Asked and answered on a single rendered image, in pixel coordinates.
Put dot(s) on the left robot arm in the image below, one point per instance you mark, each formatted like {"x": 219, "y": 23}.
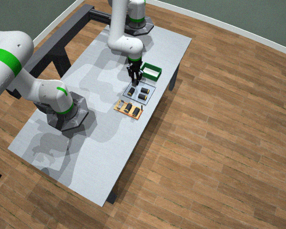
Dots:
{"x": 135, "y": 20}

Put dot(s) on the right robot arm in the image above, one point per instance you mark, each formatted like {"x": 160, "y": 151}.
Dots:
{"x": 16, "y": 48}

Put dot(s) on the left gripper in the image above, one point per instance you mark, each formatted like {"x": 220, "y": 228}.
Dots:
{"x": 135, "y": 69}

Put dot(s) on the tan battery holder board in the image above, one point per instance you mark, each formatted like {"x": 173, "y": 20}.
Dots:
{"x": 121, "y": 105}

